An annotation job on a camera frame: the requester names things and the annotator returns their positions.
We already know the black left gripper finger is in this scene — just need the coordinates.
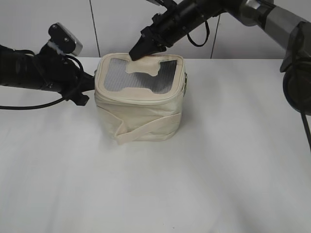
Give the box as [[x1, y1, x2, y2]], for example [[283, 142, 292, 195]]
[[71, 93, 87, 106], [77, 71, 95, 93]]

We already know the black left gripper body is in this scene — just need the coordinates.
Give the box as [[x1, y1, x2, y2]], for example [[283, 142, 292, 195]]
[[36, 47, 84, 96]]

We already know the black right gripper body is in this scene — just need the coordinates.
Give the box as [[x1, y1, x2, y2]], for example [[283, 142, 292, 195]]
[[141, 13, 192, 48]]

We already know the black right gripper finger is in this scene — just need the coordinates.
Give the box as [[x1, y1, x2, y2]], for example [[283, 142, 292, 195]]
[[129, 34, 156, 61], [152, 44, 167, 54]]

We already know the cream canvas zipper bag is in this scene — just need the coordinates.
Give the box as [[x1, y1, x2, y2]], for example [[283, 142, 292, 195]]
[[94, 53, 186, 144]]

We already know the black silver robot arm right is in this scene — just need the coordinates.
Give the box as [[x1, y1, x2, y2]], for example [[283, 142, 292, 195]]
[[129, 0, 311, 115]]

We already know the silver zipper pull right side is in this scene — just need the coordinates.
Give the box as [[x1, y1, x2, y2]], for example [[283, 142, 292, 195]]
[[183, 72, 188, 97]]

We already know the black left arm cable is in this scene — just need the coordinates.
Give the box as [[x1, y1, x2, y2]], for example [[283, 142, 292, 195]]
[[0, 54, 85, 110]]

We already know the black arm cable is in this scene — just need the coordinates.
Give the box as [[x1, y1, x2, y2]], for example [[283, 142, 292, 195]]
[[0, 54, 85, 110], [187, 19, 211, 47]]

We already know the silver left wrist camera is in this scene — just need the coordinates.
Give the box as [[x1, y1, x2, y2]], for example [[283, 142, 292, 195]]
[[48, 22, 83, 56]]

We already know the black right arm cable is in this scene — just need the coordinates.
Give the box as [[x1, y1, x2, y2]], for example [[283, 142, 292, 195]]
[[187, 19, 211, 47]]

